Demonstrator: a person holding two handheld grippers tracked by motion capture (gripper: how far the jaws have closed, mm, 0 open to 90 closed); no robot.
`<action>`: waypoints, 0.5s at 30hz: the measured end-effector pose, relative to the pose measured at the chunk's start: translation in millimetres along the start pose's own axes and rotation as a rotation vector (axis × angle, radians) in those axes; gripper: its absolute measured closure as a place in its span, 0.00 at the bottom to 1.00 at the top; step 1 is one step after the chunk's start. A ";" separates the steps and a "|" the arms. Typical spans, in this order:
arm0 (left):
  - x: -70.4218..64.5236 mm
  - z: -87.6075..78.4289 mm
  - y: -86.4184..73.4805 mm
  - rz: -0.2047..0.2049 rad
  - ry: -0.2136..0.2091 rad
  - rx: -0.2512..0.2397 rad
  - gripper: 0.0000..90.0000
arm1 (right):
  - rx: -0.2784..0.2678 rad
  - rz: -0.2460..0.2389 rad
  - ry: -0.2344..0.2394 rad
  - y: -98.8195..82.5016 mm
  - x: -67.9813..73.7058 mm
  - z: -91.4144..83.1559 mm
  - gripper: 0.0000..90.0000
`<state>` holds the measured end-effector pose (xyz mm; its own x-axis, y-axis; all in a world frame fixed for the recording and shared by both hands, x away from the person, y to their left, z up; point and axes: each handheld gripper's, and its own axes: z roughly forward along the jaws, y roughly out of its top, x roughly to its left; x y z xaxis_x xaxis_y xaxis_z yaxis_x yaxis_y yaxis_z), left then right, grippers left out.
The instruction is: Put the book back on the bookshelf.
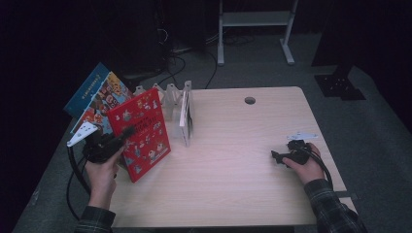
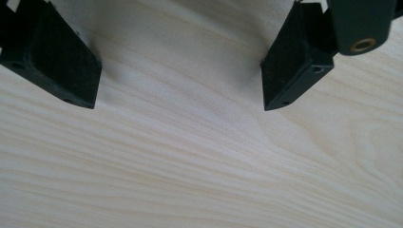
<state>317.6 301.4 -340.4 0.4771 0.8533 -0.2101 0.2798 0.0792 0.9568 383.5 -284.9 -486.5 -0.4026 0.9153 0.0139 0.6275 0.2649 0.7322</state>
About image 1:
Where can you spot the dark blue picture book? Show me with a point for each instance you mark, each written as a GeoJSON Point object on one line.
{"type": "Point", "coordinates": [82, 93]}

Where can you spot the person's right hand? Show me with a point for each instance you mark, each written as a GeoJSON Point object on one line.
{"type": "Point", "coordinates": [311, 168]}

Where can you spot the person's left hand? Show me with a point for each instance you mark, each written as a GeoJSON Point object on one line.
{"type": "Point", "coordinates": [102, 181]}

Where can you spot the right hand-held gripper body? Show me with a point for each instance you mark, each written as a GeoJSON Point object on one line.
{"type": "Point", "coordinates": [299, 152]}

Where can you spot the white caterpillar picture book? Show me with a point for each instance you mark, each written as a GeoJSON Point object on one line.
{"type": "Point", "coordinates": [185, 116]}

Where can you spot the grey tape strip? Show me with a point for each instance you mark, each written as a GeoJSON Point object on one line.
{"type": "Point", "coordinates": [348, 194]}

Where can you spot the black stand base plate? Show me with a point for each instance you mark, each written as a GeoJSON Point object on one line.
{"type": "Point", "coordinates": [340, 85]}

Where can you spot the white metal stand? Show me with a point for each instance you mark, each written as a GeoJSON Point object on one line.
{"type": "Point", "coordinates": [256, 19]}

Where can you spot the red picture book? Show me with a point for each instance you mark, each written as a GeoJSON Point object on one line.
{"type": "Point", "coordinates": [145, 139]}

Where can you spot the clear acrylic book rack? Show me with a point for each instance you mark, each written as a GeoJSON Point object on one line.
{"type": "Point", "coordinates": [170, 97]}

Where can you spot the colourful monster picture book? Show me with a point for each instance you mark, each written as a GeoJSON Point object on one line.
{"type": "Point", "coordinates": [110, 93]}

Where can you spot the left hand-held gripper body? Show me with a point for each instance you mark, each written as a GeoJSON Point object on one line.
{"type": "Point", "coordinates": [100, 149]}

